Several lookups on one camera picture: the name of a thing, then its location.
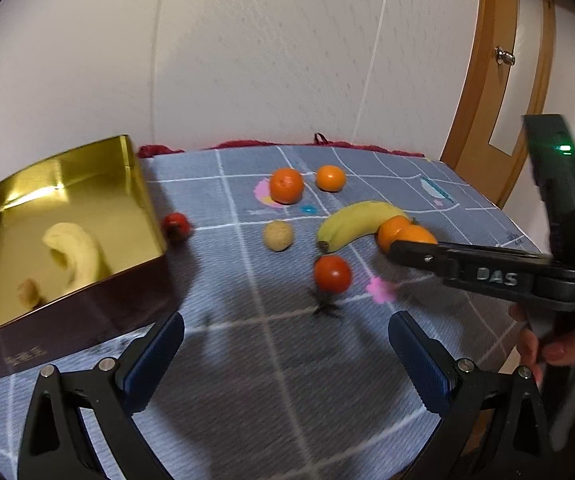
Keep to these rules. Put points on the metal door latch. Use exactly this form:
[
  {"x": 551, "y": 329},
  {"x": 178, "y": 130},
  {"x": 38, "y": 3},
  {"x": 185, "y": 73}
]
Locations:
[{"x": 504, "y": 57}]

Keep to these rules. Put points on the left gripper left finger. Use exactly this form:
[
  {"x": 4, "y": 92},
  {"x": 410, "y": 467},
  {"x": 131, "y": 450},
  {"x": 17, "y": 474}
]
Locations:
[{"x": 56, "y": 443}]

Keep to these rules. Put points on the small red tomato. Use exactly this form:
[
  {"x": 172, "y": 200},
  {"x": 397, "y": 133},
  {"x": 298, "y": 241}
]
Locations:
[{"x": 176, "y": 227}]

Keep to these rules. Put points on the mandarin orange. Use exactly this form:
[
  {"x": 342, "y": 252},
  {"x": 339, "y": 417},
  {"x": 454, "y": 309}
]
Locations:
[
  {"x": 286, "y": 186},
  {"x": 330, "y": 178}
]

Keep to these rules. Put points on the orange with green leaf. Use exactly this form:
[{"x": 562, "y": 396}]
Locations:
[{"x": 402, "y": 228}]

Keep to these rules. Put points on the red blanket edge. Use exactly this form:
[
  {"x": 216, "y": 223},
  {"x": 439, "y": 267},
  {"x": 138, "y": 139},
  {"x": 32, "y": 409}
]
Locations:
[{"x": 318, "y": 141}]

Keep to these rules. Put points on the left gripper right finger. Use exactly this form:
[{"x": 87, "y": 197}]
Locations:
[{"x": 492, "y": 425}]

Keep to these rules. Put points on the brown round longan fruit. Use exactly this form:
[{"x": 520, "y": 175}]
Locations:
[{"x": 278, "y": 235}]

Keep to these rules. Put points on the grey checked bed sheet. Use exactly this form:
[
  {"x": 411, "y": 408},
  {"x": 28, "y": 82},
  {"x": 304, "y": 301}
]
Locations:
[{"x": 262, "y": 387}]

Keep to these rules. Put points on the large red tomato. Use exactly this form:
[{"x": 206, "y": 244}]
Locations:
[{"x": 332, "y": 274}]

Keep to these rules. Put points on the large yellow banana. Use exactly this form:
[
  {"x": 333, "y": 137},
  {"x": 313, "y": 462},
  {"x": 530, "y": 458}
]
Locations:
[{"x": 84, "y": 260}]

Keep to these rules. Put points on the person right hand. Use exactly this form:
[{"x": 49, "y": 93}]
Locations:
[{"x": 542, "y": 358}]

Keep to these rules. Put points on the gold tin box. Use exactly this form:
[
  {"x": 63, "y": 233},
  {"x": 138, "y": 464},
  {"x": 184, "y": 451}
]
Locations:
[{"x": 99, "y": 186}]

